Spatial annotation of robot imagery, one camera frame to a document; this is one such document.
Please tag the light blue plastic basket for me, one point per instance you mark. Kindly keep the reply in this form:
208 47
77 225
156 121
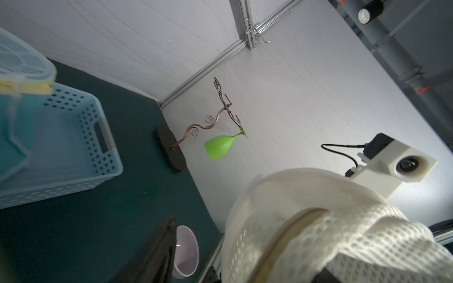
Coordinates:
74 150

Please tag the copper wire glass stand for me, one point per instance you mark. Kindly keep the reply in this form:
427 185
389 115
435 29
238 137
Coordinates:
170 146

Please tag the right metal hook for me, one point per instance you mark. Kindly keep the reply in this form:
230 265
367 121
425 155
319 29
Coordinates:
254 34

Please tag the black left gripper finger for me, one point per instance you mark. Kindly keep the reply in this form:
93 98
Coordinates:
153 263

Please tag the lilac bowl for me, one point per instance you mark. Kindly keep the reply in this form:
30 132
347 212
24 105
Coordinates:
186 253

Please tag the cream mesh laundry bag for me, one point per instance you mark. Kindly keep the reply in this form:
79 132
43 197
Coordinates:
310 225

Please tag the green plastic wine glass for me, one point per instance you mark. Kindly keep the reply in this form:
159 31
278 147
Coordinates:
218 146

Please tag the teal mesh laundry bag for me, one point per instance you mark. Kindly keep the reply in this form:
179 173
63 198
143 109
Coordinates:
27 77

